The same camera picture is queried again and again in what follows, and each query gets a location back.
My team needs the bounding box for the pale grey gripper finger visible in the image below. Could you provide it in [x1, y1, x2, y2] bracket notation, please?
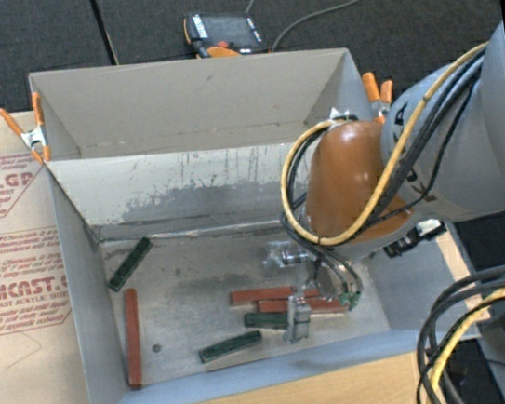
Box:
[277, 303, 303, 346]
[290, 291, 318, 340]

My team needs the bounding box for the brown cardboard board, red print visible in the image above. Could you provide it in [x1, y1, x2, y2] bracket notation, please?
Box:
[0, 103, 92, 404]

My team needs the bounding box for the red-brown flat block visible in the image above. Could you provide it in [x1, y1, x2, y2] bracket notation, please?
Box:
[114, 286, 153, 391]
[228, 277, 322, 310]
[256, 287, 351, 327]

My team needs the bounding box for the black cylinder on white bracket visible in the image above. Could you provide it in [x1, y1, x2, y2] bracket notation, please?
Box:
[379, 215, 451, 261]

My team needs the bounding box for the grey metal bin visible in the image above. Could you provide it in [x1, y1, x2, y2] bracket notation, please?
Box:
[28, 12, 488, 404]

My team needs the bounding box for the dark green flat block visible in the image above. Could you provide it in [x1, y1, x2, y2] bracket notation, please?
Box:
[195, 329, 267, 365]
[100, 235, 160, 294]
[242, 305, 297, 336]

